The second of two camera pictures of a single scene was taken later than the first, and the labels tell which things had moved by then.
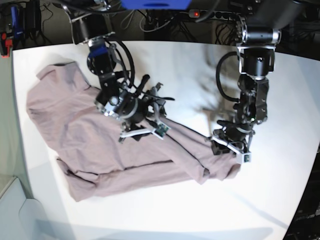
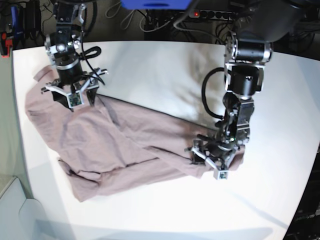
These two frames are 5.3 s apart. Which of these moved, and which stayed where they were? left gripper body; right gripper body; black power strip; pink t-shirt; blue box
Moved: left gripper body; pink t-shirt; right gripper body
Stayed: black power strip; blue box
